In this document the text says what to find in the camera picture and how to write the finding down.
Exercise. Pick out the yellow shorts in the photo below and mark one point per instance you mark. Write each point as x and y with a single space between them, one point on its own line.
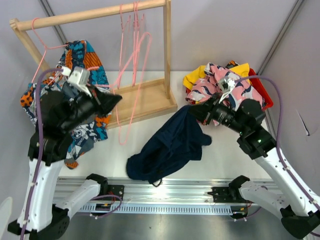
190 79

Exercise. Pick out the wooden clothes rack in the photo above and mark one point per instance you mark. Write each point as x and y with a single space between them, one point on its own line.
147 100

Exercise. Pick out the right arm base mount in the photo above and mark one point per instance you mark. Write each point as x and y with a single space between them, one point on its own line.
230 193

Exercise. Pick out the pink hanger of yellow shorts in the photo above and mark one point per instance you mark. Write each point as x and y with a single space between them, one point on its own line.
136 29

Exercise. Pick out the pink hanger of camouflage shorts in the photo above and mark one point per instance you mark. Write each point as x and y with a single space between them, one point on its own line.
141 21

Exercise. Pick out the red plastic bin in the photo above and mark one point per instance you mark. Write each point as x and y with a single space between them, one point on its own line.
262 92

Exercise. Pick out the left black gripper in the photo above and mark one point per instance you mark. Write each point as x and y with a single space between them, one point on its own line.
103 102

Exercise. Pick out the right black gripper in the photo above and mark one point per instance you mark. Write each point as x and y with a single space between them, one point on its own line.
202 111

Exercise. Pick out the pink patterned shorts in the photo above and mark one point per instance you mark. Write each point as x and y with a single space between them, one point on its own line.
203 83

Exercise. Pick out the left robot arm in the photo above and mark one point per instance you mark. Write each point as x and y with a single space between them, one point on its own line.
41 218

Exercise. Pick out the blue orange patterned shorts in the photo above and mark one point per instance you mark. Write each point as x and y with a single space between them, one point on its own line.
78 53

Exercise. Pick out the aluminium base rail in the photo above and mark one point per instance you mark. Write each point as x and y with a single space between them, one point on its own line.
172 197

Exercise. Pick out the orange black camouflage shorts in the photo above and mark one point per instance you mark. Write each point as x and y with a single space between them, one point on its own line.
231 64

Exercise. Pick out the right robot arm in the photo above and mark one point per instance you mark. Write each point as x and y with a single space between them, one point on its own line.
298 207

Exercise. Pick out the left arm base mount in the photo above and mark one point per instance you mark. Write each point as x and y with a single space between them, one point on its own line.
114 189

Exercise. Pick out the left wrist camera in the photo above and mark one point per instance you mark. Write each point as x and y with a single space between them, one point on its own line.
78 78

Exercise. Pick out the navy blue shorts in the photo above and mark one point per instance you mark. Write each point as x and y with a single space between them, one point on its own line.
177 142

